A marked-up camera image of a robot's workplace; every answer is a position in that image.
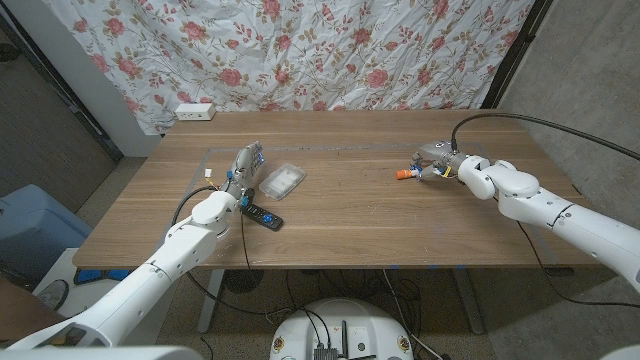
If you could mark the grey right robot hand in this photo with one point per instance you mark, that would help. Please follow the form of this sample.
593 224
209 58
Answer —
440 155

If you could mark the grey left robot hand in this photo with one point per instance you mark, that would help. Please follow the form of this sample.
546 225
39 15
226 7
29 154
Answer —
245 167

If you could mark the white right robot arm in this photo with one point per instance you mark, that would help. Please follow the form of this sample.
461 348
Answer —
575 220

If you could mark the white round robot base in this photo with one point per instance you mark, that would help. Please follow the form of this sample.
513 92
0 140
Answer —
341 320

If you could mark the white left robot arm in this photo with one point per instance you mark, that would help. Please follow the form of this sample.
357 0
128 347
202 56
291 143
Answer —
145 285

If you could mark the clear plastic clamshell container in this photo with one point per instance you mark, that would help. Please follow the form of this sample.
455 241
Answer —
282 181

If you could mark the black TV remote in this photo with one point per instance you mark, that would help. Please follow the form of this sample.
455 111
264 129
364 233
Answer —
265 217

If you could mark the white power strip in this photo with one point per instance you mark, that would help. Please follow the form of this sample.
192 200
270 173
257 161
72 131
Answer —
195 111

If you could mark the black round floor disc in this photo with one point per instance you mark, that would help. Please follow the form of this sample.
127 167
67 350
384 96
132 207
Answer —
242 280

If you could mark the black backdrop stand pole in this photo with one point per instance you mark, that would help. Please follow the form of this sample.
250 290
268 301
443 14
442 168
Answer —
512 57

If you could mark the floral backdrop cloth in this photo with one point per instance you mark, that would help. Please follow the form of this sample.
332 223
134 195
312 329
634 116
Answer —
300 50

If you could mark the white table leg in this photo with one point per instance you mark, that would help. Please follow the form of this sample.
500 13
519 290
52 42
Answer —
210 305

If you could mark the grey table leg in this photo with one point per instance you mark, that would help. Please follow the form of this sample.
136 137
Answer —
470 305

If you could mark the blue plastic bin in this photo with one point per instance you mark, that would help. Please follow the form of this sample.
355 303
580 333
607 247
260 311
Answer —
35 225

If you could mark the grey black sneaker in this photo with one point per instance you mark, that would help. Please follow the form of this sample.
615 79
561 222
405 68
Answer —
51 295

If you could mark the person's leg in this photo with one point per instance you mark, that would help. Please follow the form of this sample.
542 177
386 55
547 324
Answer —
20 310

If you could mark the black door frame strip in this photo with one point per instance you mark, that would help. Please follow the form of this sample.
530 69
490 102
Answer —
107 145

